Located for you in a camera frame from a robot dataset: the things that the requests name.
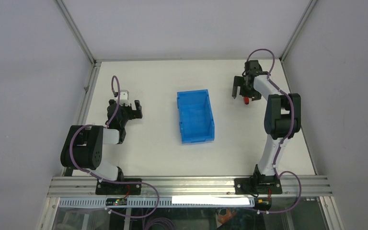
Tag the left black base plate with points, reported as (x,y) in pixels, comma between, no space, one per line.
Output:
(118,187)

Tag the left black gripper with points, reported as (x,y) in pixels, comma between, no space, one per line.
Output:
(133,114)

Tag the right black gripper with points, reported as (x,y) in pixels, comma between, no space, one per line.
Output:
(239,81)

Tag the aluminium rail frame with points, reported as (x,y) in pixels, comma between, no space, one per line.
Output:
(167,186)

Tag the blue plastic bin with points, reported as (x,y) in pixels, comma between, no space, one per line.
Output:
(196,121)

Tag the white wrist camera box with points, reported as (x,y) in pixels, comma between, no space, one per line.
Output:
(123,97)

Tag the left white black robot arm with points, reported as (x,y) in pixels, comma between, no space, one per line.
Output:
(83,146)

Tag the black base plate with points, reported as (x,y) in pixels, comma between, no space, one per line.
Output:
(118,187)
(248,186)

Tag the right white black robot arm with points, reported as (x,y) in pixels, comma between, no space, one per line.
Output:
(282,119)

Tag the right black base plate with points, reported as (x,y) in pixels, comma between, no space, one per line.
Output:
(248,186)

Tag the white slotted cable duct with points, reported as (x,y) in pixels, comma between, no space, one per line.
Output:
(162,202)

